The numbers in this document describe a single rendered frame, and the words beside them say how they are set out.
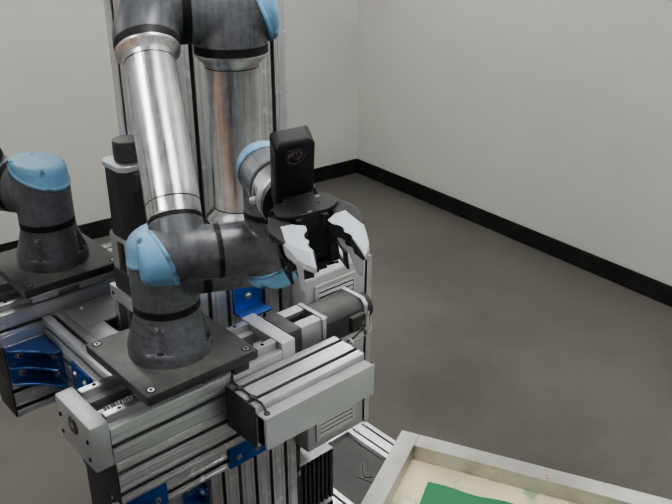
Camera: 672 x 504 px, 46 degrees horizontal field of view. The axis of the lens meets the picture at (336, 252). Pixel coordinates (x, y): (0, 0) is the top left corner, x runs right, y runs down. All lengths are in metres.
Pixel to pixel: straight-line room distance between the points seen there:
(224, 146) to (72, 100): 3.64
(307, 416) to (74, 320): 0.58
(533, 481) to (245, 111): 0.88
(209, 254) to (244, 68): 0.33
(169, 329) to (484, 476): 0.68
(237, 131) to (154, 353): 0.41
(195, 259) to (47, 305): 0.81
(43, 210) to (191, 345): 0.52
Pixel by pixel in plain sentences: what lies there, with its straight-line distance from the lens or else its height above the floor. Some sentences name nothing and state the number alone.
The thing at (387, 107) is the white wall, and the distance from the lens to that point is 5.69.
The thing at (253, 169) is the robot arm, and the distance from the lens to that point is 1.02.
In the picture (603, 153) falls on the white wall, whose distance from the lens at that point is 4.51.
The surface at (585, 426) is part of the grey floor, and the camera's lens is 3.46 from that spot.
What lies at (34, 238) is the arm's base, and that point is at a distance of 1.78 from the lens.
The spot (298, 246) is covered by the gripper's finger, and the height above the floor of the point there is 1.68.
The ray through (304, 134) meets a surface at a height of 1.77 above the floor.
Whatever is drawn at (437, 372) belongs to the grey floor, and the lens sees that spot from 3.65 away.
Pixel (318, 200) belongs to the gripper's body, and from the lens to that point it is 0.89.
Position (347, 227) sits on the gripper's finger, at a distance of 0.82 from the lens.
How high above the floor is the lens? 2.01
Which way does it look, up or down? 25 degrees down
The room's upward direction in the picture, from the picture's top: straight up
